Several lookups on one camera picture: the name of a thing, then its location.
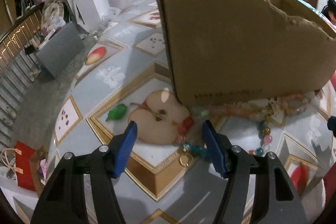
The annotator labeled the grey flat box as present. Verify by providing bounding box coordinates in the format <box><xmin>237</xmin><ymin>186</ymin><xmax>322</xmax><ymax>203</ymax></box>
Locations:
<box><xmin>36</xmin><ymin>22</ymin><xmax>85</xmax><ymax>79</ymax></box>

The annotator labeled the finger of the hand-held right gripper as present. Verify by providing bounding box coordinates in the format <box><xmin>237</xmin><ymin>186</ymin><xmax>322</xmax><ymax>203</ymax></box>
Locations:
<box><xmin>328</xmin><ymin>115</ymin><xmax>336</xmax><ymax>138</ymax></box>

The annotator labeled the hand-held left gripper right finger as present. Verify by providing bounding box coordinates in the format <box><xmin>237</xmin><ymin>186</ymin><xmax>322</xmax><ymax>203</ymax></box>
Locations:
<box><xmin>202</xmin><ymin>120</ymin><xmax>309</xmax><ymax>224</ymax></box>

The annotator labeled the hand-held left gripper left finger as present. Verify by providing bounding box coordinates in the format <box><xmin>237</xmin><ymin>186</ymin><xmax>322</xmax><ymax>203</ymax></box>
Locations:
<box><xmin>30</xmin><ymin>121</ymin><xmax>138</xmax><ymax>224</ymax></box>

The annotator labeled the pile of clothes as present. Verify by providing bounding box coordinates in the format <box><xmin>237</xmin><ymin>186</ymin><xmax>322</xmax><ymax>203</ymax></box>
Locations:
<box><xmin>41</xmin><ymin>0</ymin><xmax>67</xmax><ymax>30</ymax></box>

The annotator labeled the small gold ring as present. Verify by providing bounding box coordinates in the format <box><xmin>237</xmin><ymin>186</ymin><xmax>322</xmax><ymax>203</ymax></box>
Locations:
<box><xmin>179</xmin><ymin>154</ymin><xmax>195</xmax><ymax>167</ymax></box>

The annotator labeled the metal stair railing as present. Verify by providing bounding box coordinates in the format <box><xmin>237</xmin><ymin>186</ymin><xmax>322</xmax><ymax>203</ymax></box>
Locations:
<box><xmin>0</xmin><ymin>7</ymin><xmax>45</xmax><ymax>146</ymax></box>

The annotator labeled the fruit printed tablecloth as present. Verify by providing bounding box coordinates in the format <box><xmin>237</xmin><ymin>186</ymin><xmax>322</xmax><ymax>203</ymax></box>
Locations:
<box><xmin>45</xmin><ymin>0</ymin><xmax>336</xmax><ymax>224</ymax></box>

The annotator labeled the colourful bead bracelet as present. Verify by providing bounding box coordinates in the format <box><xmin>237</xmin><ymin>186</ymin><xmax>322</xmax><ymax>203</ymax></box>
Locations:
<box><xmin>176</xmin><ymin>117</ymin><xmax>273</xmax><ymax>161</ymax></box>

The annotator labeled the red gift bag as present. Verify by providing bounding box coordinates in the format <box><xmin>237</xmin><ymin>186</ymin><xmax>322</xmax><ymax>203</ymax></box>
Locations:
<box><xmin>1</xmin><ymin>141</ymin><xmax>42</xmax><ymax>191</ymax></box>

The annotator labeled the torn cardboard box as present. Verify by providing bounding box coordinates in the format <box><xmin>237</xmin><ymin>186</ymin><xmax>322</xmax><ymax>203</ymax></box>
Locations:
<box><xmin>157</xmin><ymin>0</ymin><xmax>336</xmax><ymax>106</ymax></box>

